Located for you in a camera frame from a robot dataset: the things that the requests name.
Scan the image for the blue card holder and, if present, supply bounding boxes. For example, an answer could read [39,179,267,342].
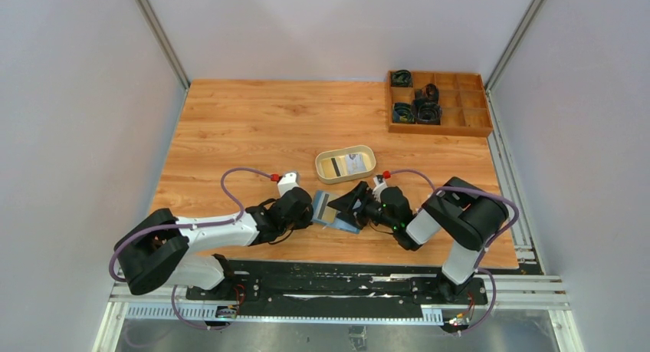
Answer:
[312,190,361,235]

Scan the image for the white printed card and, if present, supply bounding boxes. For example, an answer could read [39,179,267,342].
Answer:
[344,153,367,176]

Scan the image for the cream oval tray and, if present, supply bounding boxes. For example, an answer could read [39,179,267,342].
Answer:
[315,145,376,185]

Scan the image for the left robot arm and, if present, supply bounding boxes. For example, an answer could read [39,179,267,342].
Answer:
[112,187,314,295]

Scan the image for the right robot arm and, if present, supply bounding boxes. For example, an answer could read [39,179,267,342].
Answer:
[327,176,510,301]

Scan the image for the gold card with black stripe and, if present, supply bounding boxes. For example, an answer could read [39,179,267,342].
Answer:
[322,157,344,179]

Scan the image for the rolled blue belt lower left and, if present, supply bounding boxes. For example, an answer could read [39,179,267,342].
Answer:
[392,102,415,124]

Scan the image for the rolled black belt lower centre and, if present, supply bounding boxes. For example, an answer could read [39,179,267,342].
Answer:
[412,99,442,125]

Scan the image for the wooden compartment box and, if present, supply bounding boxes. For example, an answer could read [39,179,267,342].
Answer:
[385,70,494,138]

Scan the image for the rolled dark belt centre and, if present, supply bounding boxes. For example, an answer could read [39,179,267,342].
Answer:
[415,83,440,104]

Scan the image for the rolled dark belt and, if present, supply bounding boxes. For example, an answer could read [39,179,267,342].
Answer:
[390,69,412,87]
[415,83,440,104]

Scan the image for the rolled dark belt top left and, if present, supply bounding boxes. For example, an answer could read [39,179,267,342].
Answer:
[390,69,412,87]

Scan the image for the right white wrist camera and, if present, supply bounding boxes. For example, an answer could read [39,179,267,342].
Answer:
[372,174,388,201]

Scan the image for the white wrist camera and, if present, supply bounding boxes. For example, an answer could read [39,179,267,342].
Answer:
[277,171,300,196]
[372,174,388,201]

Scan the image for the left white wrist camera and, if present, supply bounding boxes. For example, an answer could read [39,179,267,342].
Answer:
[277,171,300,196]

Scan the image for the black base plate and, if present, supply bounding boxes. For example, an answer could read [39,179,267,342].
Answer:
[181,260,490,319]

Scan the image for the aluminium rail frame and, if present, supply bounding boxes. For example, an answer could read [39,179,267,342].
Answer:
[110,271,570,328]

